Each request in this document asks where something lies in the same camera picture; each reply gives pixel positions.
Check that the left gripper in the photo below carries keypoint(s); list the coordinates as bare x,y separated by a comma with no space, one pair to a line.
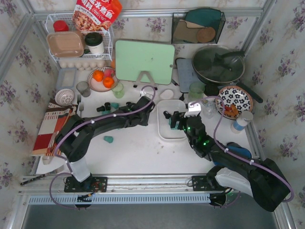
128,108

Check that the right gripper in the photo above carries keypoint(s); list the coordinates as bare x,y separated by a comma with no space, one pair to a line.
177,119

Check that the white storage basket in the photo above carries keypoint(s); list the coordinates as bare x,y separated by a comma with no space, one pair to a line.
164,130

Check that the blue cloth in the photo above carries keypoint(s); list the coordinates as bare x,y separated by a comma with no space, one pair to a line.
222,158

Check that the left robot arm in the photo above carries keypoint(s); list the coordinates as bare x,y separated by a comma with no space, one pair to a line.
74,138

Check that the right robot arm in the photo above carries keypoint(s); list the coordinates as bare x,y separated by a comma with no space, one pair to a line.
260,179

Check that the coffee cup on rack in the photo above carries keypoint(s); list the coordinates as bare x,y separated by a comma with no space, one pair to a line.
94,41

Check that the white plastic scoop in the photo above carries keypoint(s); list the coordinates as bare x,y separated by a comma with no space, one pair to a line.
167,94

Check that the green plastic tumbler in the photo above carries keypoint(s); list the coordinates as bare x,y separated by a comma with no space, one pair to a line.
196,91

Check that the small clear glass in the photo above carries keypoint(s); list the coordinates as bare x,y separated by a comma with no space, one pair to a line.
209,109

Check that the small green glass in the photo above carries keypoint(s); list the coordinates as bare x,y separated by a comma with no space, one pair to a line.
118,90

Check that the grey blue board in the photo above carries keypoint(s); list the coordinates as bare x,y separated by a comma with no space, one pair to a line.
186,74

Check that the white cup black lid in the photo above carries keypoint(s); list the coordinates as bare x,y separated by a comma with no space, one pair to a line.
211,90

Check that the orange tangerine right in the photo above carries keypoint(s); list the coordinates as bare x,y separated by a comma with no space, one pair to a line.
108,82

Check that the orange tangerine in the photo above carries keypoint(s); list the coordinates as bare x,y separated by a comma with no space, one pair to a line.
108,82
98,75

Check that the red toy sausage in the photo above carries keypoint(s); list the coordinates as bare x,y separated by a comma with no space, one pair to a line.
226,107

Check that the plate with fruit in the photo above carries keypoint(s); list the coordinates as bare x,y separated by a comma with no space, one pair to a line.
98,86

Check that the orange toy food piece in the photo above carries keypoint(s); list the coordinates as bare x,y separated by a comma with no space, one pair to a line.
234,110

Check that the orange tangerine left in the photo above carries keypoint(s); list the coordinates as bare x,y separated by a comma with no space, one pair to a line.
98,75

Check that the green cutting board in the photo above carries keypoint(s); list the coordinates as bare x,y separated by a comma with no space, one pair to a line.
132,58

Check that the floral patterned plate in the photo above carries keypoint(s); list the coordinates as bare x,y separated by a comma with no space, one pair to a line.
234,95

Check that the white bottle blue label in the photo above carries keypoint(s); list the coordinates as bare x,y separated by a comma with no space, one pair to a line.
241,122

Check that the black frying pan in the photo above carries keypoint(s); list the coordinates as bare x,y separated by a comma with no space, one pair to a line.
220,65

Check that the grey glass cup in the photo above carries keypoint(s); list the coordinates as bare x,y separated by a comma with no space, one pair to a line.
83,88

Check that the egg carton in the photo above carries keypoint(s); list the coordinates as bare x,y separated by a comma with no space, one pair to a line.
82,65

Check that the white round strainer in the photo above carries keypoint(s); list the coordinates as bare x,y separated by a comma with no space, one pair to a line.
64,97

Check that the striped red placemat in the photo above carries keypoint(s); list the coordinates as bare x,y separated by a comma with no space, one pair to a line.
55,118

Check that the clear blue-rim container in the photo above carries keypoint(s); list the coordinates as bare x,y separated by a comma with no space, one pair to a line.
66,78

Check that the round cork coaster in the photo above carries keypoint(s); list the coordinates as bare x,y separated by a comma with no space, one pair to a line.
205,35

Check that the black mesh organizer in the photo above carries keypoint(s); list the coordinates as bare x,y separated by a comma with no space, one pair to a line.
185,29

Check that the beige lunch box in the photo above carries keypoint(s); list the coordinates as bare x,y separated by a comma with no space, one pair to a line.
67,44

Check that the red snack bag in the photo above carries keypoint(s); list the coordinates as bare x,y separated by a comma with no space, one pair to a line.
95,15

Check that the red jar lid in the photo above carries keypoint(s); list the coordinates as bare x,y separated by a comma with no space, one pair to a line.
60,26

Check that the white wire rack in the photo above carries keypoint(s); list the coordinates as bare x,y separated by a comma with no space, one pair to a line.
108,36

